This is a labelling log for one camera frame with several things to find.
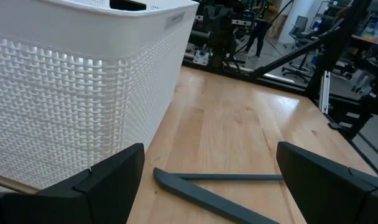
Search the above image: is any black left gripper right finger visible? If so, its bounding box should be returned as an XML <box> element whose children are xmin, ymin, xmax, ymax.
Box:
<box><xmin>275</xmin><ymin>141</ymin><xmax>378</xmax><ymax>224</ymax></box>

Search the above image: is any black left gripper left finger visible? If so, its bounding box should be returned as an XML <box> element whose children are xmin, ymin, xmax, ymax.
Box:
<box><xmin>0</xmin><ymin>142</ymin><xmax>145</xmax><ymax>224</ymax></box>

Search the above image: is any black stand with white stripes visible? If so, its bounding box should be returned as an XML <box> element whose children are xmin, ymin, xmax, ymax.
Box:
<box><xmin>328</xmin><ymin>46</ymin><xmax>378</xmax><ymax>141</ymax></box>

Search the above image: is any aluminium extrusion bar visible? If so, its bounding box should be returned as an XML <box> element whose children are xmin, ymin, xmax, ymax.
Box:
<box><xmin>318</xmin><ymin>70</ymin><xmax>332</xmax><ymax>114</ymax></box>

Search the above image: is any white perforated plastic basket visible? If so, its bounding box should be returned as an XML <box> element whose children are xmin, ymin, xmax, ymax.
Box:
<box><xmin>0</xmin><ymin>0</ymin><xmax>200</xmax><ymax>190</ymax></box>

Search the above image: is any wooden desk with items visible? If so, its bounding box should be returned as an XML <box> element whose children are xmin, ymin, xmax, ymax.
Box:
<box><xmin>350</xmin><ymin>17</ymin><xmax>378</xmax><ymax>47</ymax></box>

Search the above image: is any office chair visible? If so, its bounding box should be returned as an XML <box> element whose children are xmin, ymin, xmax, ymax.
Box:
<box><xmin>281</xmin><ymin>15</ymin><xmax>316</xmax><ymax>84</ymax></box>

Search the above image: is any white mounting plate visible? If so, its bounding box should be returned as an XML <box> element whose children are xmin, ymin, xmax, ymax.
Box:
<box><xmin>193</xmin><ymin>49</ymin><xmax>212</xmax><ymax>67</ymax></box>

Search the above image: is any person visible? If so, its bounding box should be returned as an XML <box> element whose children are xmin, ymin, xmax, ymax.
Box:
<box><xmin>238</xmin><ymin>0</ymin><xmax>285</xmax><ymax>60</ymax></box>

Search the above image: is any dark grey V-shaped bracket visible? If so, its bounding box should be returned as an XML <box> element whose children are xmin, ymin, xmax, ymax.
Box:
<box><xmin>153</xmin><ymin>167</ymin><xmax>285</xmax><ymax>224</ymax></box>

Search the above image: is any black metal table frame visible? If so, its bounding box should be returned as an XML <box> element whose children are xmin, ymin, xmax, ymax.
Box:
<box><xmin>182</xmin><ymin>0</ymin><xmax>378</xmax><ymax>175</ymax></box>

